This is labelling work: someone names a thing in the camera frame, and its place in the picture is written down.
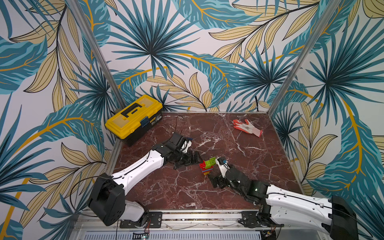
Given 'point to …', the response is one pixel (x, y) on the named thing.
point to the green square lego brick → (213, 160)
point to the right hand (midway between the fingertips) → (214, 171)
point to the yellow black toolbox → (127, 123)
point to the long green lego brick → (208, 164)
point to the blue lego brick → (208, 169)
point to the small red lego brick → (202, 165)
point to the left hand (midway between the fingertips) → (195, 163)
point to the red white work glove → (247, 127)
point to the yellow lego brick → (206, 173)
